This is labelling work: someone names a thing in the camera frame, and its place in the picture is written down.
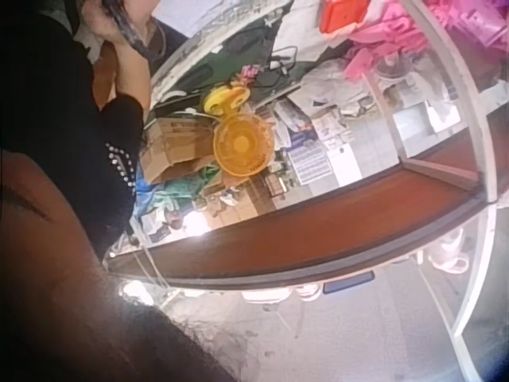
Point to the brown cardboard box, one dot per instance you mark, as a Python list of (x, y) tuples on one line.
[(175, 145)]

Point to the person's right fingers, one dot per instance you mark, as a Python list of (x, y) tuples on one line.
[(92, 14)]

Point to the blue flat tray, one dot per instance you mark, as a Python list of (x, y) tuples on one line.
[(349, 281)]

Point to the green cloth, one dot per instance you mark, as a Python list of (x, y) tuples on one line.
[(187, 187)]

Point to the heap of pink plastic toys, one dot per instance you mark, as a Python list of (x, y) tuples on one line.
[(429, 36)]

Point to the white slippers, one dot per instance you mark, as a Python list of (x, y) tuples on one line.
[(449, 252)]

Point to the person's right hand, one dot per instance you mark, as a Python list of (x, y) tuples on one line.
[(104, 27)]

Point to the orange plastic box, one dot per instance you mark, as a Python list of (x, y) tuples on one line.
[(350, 14)]

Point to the yellow clip fan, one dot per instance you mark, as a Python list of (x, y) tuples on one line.
[(238, 139)]

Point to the white printed grid sheet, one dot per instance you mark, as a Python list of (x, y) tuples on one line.
[(309, 164)]

